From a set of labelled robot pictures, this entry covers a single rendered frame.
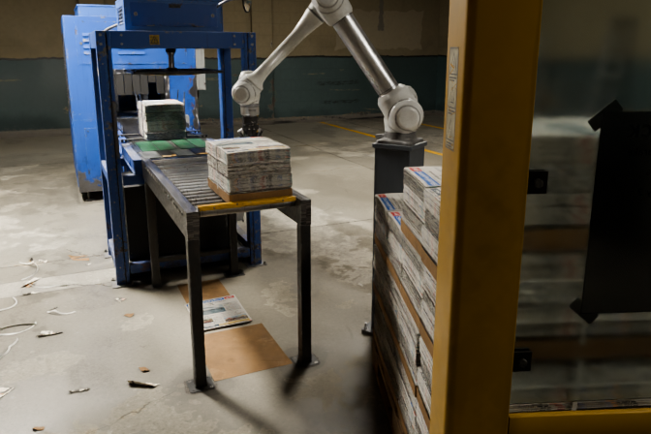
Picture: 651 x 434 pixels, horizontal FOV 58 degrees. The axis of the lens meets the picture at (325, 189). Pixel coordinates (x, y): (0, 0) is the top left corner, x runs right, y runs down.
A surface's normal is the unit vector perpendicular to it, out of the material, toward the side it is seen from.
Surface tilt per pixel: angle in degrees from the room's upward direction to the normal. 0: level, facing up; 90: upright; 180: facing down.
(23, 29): 90
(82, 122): 90
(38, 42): 90
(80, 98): 90
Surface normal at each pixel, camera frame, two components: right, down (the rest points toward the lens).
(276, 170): 0.41, 0.22
